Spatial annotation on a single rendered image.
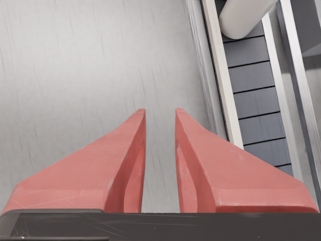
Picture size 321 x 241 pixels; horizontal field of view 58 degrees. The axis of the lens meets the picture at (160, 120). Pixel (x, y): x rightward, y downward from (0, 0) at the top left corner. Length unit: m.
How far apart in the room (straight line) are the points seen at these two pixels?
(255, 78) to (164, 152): 0.18
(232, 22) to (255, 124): 0.15
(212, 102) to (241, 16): 0.12
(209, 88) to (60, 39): 0.25
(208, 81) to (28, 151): 0.30
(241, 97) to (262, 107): 0.03
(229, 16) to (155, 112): 0.18
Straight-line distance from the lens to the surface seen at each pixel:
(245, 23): 0.40
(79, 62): 0.50
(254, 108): 0.44
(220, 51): 0.41
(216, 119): 0.43
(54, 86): 0.50
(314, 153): 0.38
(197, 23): 0.46
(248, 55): 0.46
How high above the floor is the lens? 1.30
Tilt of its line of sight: 86 degrees down
